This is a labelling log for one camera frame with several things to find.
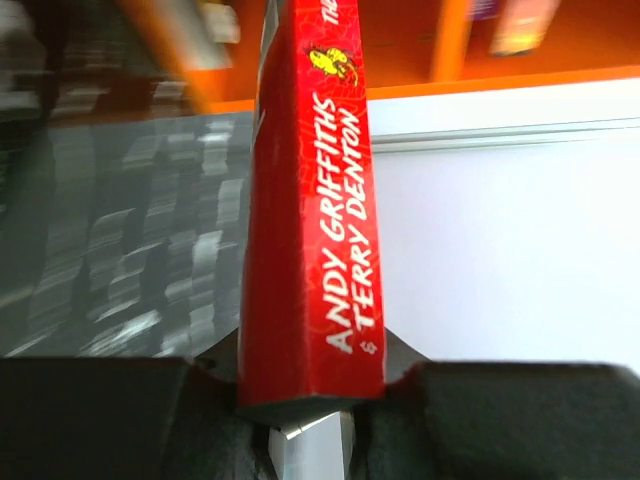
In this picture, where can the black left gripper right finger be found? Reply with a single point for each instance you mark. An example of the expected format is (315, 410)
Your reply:
(495, 420)

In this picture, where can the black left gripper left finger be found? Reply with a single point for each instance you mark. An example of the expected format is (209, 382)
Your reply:
(126, 418)

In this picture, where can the red Treehouse book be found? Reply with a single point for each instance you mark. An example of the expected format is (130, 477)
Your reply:
(311, 338)

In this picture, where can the black book with white text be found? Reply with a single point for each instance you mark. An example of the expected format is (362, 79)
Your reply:
(74, 59)

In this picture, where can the Jane Eyre book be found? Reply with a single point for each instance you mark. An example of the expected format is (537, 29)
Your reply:
(521, 26)

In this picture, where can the purple paperback book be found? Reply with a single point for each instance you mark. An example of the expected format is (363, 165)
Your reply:
(483, 9)

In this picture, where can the orange wooden shelf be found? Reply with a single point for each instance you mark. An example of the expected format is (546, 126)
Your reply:
(411, 48)

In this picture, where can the aluminium rail frame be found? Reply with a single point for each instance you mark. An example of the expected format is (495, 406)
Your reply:
(512, 136)

